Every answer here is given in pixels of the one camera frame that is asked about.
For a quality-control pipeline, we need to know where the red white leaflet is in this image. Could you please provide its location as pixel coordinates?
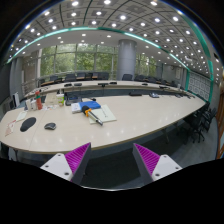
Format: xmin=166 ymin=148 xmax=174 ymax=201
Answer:
xmin=5 ymin=120 xmax=16 ymax=136

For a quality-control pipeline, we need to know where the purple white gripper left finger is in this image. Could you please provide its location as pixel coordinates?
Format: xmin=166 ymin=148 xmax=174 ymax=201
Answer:
xmin=41 ymin=143 xmax=91 ymax=185

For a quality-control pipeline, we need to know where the grey round pillar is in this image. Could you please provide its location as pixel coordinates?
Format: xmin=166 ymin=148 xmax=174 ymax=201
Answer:
xmin=116 ymin=39 xmax=137 ymax=80

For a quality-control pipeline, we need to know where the blue book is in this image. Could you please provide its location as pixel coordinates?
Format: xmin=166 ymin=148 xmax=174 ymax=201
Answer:
xmin=79 ymin=101 xmax=101 ymax=109

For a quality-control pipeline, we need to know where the black yellow handheld tool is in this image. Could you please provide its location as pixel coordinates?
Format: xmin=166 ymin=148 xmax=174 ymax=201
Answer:
xmin=82 ymin=106 xmax=103 ymax=125

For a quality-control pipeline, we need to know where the black oval mouse pad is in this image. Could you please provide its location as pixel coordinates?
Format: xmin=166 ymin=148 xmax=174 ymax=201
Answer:
xmin=20 ymin=117 xmax=36 ymax=132

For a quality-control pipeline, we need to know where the grey computer mouse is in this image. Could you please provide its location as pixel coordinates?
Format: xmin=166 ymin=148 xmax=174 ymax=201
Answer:
xmin=44 ymin=122 xmax=56 ymax=130

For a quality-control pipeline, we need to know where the large beige conference table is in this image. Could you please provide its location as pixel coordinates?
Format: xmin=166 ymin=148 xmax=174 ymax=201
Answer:
xmin=0 ymin=81 xmax=204 ymax=154

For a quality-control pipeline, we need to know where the white paper booklet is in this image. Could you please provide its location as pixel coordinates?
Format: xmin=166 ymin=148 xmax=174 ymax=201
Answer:
xmin=71 ymin=103 xmax=81 ymax=113

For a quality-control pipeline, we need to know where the white paper sheet left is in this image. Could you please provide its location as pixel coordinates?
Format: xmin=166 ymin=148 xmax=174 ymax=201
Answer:
xmin=16 ymin=111 xmax=27 ymax=122

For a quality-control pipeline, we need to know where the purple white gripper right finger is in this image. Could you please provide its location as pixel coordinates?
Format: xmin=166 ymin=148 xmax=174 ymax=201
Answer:
xmin=133 ymin=143 xmax=182 ymax=182

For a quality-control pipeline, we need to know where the white green cup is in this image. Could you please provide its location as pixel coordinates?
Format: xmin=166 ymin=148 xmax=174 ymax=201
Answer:
xmin=56 ymin=94 xmax=64 ymax=106

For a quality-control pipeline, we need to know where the black office chair right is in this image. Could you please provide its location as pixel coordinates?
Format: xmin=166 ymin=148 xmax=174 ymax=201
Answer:
xmin=184 ymin=108 xmax=217 ymax=140

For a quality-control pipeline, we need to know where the red bottle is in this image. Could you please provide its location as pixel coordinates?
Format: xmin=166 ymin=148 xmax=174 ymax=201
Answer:
xmin=35 ymin=91 xmax=42 ymax=110

